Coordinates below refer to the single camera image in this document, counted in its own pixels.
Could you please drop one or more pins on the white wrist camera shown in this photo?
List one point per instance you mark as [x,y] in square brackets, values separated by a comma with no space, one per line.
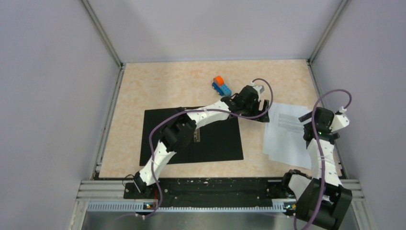
[340,120]
[258,88]

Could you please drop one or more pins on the blue orange toy car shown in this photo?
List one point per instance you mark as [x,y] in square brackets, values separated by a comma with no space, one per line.
[220,87]

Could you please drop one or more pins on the white slotted cable duct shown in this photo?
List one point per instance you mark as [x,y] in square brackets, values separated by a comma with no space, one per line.
[138,207]

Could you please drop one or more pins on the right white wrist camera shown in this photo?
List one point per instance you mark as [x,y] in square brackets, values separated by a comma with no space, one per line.
[340,120]

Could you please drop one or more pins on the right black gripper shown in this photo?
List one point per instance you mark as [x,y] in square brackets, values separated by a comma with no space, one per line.
[306,117]

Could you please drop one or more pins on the white printed paper sheets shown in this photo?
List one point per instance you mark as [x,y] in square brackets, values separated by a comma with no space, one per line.
[283,135]

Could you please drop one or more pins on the teal and black folder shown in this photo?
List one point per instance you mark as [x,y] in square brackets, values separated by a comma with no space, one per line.
[219,141]

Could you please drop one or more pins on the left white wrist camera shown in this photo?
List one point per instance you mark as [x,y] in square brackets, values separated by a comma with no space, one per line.
[258,88]

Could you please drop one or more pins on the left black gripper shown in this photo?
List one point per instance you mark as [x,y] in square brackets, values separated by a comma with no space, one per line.
[257,112]

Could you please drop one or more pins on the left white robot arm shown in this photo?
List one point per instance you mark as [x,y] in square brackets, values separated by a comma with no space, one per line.
[174,134]

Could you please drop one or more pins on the aluminium frame profile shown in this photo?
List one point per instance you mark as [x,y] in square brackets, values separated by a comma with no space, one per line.
[101,190]

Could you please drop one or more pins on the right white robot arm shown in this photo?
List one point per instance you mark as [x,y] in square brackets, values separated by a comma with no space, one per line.
[321,199]

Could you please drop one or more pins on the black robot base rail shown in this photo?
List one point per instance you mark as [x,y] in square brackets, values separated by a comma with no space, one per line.
[212,192]

